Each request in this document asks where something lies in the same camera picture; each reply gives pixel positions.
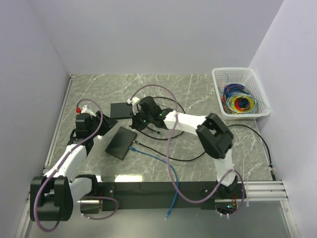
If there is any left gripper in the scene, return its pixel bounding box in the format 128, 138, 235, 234
89, 110, 118, 137

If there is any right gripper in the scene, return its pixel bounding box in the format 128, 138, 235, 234
130, 107, 154, 131

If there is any black ethernet cable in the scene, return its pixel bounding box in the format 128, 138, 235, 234
127, 96, 208, 162

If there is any black network switch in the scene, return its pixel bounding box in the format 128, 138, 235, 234
105, 126, 137, 160
110, 102, 133, 119

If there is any blue ethernet cable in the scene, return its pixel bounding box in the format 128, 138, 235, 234
129, 146, 179, 219

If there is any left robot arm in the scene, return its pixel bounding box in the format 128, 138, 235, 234
30, 111, 117, 222

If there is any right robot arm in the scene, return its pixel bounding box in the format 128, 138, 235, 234
127, 96, 238, 198

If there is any black base beam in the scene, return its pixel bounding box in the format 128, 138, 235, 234
70, 181, 246, 212

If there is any white plastic basket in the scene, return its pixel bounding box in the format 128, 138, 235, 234
212, 67, 270, 120

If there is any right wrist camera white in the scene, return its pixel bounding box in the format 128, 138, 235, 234
127, 97, 140, 105

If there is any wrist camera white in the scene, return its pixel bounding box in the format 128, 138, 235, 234
127, 97, 140, 105
75, 105, 96, 116

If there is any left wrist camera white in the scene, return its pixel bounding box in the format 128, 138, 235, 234
75, 105, 96, 116

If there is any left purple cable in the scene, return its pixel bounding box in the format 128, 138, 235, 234
36, 99, 119, 233

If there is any colourful wire bundle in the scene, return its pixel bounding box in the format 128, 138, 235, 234
221, 83, 260, 115

